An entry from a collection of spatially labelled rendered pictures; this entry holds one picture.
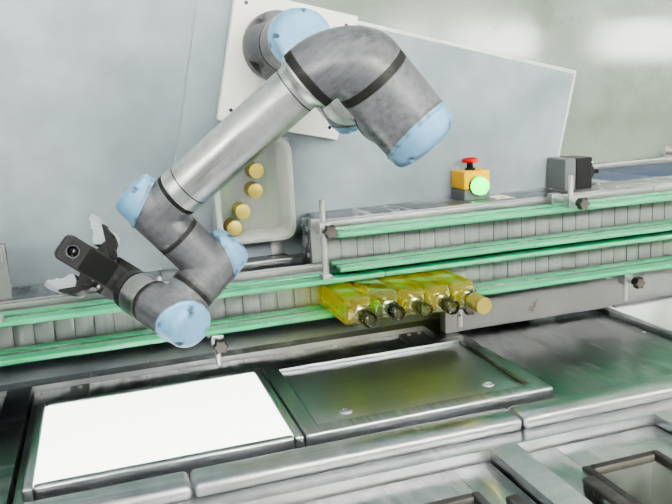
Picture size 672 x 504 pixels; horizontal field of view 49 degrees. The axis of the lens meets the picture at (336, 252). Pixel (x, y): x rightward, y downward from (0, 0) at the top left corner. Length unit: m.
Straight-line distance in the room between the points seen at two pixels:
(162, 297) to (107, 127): 0.57
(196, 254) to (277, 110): 0.26
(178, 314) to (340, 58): 0.45
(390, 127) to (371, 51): 0.11
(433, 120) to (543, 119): 0.91
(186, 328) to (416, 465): 0.41
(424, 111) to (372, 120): 0.08
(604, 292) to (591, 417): 0.67
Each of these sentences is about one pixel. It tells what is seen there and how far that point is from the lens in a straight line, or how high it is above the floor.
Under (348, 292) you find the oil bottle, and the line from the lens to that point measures 1.49.
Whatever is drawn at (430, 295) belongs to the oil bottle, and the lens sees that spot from 1.50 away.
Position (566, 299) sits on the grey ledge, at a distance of 1.93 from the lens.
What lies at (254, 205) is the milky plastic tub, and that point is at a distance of 1.67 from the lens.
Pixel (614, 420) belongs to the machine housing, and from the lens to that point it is 1.37.
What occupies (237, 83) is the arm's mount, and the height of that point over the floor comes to 0.78.
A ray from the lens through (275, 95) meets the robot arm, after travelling 1.07.
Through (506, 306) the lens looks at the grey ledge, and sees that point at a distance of 1.84.
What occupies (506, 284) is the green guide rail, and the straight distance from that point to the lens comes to 1.75.
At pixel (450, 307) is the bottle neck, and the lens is 1.49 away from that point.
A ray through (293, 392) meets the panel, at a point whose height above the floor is 1.14.
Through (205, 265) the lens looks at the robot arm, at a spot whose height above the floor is 1.26.
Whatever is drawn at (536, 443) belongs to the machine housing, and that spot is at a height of 1.43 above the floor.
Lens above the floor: 2.40
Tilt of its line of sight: 69 degrees down
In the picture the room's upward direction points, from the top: 120 degrees clockwise
